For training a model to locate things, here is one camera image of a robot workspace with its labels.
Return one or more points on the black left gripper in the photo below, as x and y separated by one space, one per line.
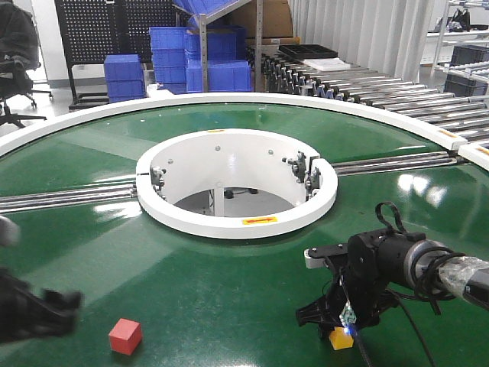
27 316

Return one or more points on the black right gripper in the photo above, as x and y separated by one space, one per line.
362 268

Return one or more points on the yellow two-stud toy brick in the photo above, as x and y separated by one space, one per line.
340 338

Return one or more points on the red cube block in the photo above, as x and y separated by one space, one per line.
125 336

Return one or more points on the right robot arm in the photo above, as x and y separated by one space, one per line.
437 273

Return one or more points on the small blue bin stack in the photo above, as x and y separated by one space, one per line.
124 77

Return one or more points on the large blue bin stack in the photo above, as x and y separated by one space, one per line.
227 68

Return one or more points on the tall blue bin stack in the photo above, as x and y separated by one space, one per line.
168 57

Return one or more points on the steel roller strip left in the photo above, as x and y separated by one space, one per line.
19 203

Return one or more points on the steel roller strip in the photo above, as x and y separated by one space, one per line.
398 163
19 203

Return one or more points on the steel roller strip right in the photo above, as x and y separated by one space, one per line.
398 163

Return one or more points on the white outer conveyor rim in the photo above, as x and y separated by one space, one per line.
474 153

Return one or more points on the black office chair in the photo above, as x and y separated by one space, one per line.
19 54

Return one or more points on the steel roller conveyor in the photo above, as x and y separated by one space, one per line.
464 116

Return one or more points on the white flat tray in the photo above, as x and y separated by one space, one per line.
327 64

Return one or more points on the dark grey crate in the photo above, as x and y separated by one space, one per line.
468 60

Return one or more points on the black compartment tray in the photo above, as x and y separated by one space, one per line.
307 51

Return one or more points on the black pegboard stand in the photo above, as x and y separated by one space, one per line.
93 29

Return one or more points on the metal shelf rack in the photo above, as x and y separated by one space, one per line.
195 9

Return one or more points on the white inner ring hub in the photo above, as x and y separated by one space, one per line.
178 182

